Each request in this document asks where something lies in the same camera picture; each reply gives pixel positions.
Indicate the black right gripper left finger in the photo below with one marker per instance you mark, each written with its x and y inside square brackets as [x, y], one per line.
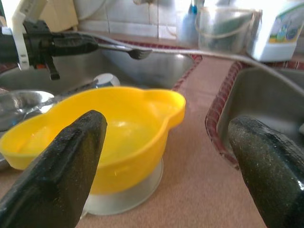
[52, 180]

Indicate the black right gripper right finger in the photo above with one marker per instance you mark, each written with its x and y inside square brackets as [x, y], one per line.
[278, 180]

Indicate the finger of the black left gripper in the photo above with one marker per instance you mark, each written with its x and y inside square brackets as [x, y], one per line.
[76, 45]

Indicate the large steel spoon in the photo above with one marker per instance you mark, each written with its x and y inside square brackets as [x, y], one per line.
[78, 89]

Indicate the round steel bowl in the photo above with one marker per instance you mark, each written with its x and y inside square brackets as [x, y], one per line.
[21, 104]

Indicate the steel fork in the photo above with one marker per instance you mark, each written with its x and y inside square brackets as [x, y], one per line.
[140, 54]

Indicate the cream water ionizer appliance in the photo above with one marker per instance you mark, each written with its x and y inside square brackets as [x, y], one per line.
[61, 16]

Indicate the steel sink basin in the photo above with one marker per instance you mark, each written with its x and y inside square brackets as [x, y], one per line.
[154, 71]
[261, 95]

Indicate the translucent toothbrush cup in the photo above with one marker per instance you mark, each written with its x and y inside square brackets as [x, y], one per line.
[187, 31]

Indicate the blue white toothbrush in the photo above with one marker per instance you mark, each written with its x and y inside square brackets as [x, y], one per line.
[193, 8]

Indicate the white detergent bottle yellow cap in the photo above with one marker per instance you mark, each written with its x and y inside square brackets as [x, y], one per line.
[278, 47]

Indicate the clear plastic bucket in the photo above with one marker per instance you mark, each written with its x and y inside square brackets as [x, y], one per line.
[225, 31]

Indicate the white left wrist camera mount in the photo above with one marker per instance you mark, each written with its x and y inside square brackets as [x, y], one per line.
[20, 47]

